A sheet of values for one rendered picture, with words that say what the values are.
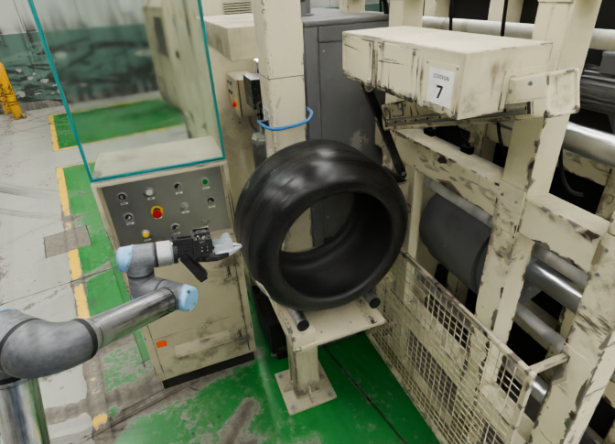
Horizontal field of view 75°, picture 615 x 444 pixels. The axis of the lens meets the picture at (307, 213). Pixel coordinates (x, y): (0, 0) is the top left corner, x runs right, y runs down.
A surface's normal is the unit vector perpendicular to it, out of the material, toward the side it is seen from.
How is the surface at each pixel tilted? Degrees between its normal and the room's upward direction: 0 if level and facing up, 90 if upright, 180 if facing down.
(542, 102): 90
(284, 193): 53
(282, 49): 90
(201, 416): 0
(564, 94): 72
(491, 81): 90
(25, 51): 90
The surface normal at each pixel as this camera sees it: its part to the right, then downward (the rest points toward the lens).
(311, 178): 0.00, -0.27
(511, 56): 0.36, 0.44
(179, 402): -0.05, -0.87
